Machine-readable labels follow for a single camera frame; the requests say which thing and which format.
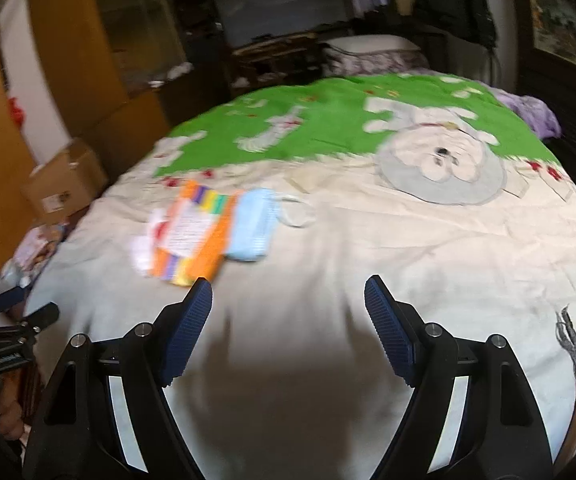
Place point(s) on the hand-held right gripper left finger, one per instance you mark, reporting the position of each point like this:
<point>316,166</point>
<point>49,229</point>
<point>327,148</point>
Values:
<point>190,330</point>

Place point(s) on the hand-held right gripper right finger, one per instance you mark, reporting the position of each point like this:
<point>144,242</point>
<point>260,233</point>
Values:
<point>390,325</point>

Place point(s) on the white tissue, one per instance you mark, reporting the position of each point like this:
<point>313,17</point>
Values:
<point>143,255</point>

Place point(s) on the blue face mask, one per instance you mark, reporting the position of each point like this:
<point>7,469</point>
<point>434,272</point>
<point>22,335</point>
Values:
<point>250,230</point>

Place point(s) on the person's left hand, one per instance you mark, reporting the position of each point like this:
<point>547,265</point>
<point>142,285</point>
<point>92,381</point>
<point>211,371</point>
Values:
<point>10,420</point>

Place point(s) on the small brown cardboard box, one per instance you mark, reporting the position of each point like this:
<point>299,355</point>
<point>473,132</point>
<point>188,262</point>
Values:
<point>63,180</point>

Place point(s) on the purple cloth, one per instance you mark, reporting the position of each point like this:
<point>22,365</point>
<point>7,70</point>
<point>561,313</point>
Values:
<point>533,110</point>

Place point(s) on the wooden wardrobe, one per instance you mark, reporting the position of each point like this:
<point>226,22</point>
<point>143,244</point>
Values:
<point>68,35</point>

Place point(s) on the dark wooden cabinet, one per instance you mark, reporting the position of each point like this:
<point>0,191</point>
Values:
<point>273,60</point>

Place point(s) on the black hanging jacket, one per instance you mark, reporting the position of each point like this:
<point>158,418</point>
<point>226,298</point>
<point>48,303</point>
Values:
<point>448,0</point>

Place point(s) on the red wall ornament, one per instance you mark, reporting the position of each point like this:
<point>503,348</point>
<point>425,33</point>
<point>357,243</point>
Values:
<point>16,111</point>

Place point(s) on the framed wall picture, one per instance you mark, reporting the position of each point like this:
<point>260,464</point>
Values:
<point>553,15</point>

